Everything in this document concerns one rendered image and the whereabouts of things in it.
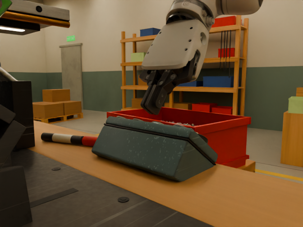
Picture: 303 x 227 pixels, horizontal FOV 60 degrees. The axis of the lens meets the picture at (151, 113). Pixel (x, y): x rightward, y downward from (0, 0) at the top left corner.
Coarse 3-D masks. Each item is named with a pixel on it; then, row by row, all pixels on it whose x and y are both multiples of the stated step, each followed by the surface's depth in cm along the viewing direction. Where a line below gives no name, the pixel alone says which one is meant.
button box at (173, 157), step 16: (112, 128) 37; (128, 128) 35; (144, 128) 33; (160, 128) 32; (176, 128) 30; (96, 144) 37; (112, 144) 35; (128, 144) 34; (144, 144) 32; (160, 144) 31; (176, 144) 29; (192, 144) 29; (112, 160) 36; (128, 160) 32; (144, 160) 31; (160, 160) 29; (176, 160) 28; (192, 160) 30; (208, 160) 33; (176, 176) 28; (192, 176) 30
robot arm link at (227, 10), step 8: (224, 0) 46; (232, 0) 45; (240, 0) 45; (248, 0) 44; (256, 0) 44; (224, 8) 47; (232, 8) 46; (240, 8) 46; (248, 8) 45; (256, 8) 46
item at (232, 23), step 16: (240, 16) 482; (144, 32) 620; (240, 32) 488; (224, 48) 500; (128, 64) 652; (224, 64) 504; (208, 80) 535; (224, 80) 513; (224, 112) 522; (240, 112) 541
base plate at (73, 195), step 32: (32, 160) 36; (32, 192) 26; (64, 192) 26; (96, 192) 26; (128, 192) 26; (32, 224) 20; (64, 224) 20; (96, 224) 20; (128, 224) 20; (160, 224) 20; (192, 224) 20
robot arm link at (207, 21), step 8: (176, 0) 47; (184, 0) 45; (192, 0) 45; (176, 8) 45; (184, 8) 45; (192, 8) 44; (200, 8) 45; (168, 16) 48; (200, 16) 45; (208, 16) 46; (208, 24) 46
